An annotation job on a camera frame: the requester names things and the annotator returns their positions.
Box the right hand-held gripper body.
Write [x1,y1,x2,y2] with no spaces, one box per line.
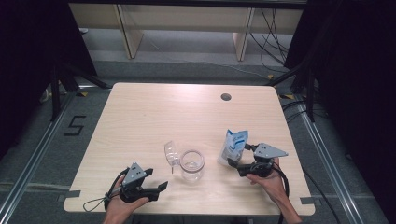
[237,142,289,178]

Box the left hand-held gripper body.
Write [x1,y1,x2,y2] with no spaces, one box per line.
[119,161,151,204]

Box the white and blue pouch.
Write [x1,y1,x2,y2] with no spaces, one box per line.
[217,129,249,167]

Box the clear glass jar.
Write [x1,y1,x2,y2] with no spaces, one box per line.
[179,148,206,183]

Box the person's right hand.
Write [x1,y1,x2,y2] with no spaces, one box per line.
[246,157,290,202]

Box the person's left hand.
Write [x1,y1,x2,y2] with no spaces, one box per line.
[104,186,150,222]

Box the black metal stand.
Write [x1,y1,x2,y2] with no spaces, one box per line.
[264,60,316,123]
[49,60,111,122]

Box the black curtain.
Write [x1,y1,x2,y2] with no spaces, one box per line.
[284,0,396,218]
[0,0,98,160]

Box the light wooden shelf unit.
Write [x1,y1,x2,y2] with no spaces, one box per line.
[68,2,305,62]

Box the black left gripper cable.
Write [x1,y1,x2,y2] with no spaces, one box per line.
[82,167,131,213]

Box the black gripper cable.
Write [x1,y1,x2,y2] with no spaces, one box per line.
[82,167,131,213]
[273,161,291,224]

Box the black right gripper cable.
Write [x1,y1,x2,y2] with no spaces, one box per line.
[273,161,291,224]

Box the metal floor rail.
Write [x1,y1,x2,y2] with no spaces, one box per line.
[0,92,77,217]
[295,95,358,224]

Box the black floor cable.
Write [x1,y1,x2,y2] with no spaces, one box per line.
[299,173,343,224]

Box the bundle of black cables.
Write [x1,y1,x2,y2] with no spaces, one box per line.
[248,8,291,76]

